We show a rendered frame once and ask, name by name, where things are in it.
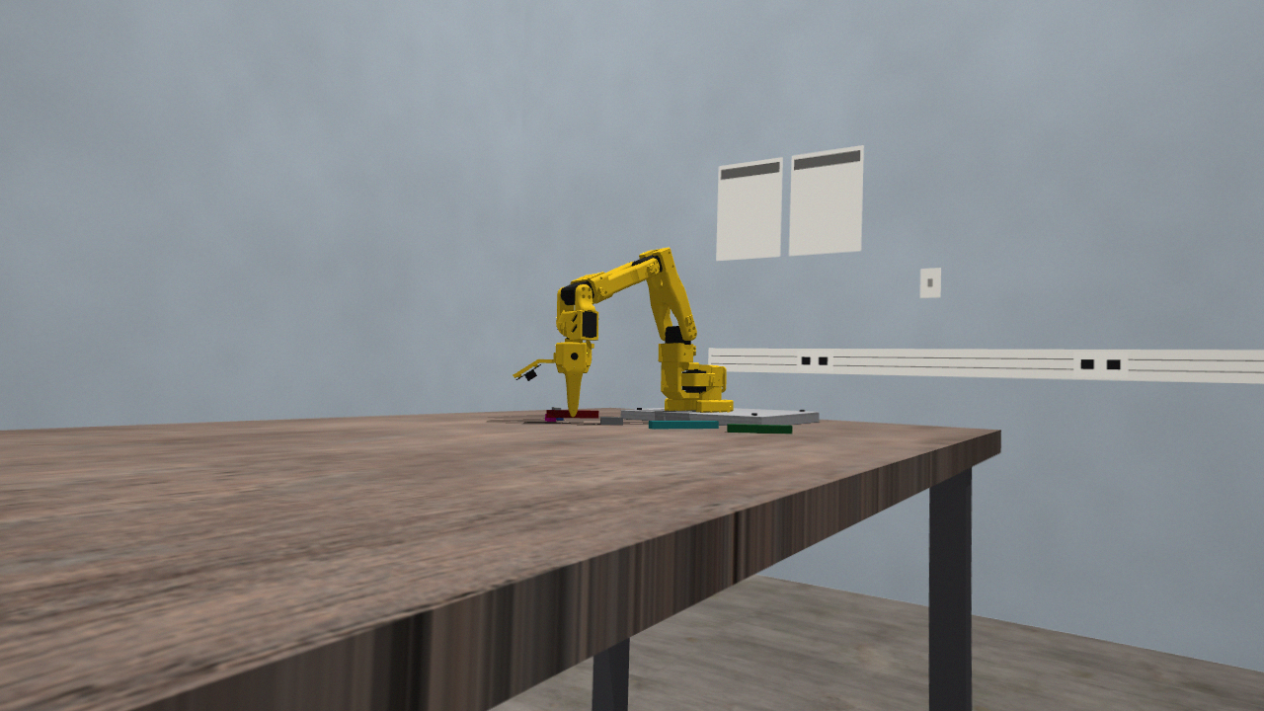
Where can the red rod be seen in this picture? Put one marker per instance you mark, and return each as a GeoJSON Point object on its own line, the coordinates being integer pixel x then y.
{"type": "Point", "coordinates": [566, 414]}

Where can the turquoise rod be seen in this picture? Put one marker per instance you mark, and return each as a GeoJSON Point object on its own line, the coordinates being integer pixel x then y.
{"type": "Point", "coordinates": [683, 425]}

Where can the green rod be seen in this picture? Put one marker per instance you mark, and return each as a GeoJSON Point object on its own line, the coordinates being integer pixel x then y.
{"type": "Point", "coordinates": [759, 429]}

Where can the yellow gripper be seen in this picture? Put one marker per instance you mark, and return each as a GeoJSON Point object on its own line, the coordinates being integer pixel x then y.
{"type": "Point", "coordinates": [573, 360]}

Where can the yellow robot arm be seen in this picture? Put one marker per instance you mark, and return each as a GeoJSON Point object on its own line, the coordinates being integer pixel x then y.
{"type": "Point", "coordinates": [676, 355]}

